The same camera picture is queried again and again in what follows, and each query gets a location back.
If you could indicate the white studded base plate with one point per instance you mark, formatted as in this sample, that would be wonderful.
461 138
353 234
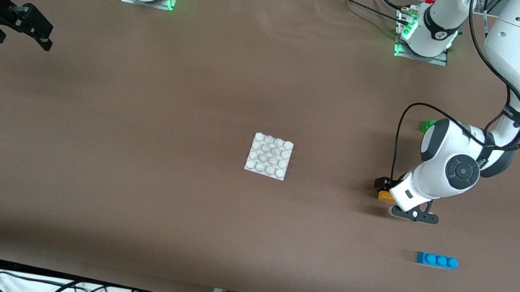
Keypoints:
268 157

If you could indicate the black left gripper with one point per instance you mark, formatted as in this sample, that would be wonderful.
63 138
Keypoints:
384 183

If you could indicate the yellow two-stud block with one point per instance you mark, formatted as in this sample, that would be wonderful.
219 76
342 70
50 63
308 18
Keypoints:
384 195

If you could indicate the blue three-stud block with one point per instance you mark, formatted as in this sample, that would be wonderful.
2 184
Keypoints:
435 260

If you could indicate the brown table cover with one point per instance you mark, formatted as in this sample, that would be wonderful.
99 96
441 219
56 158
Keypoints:
242 244

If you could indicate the green two-stud block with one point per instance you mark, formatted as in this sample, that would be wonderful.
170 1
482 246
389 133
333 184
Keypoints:
426 126

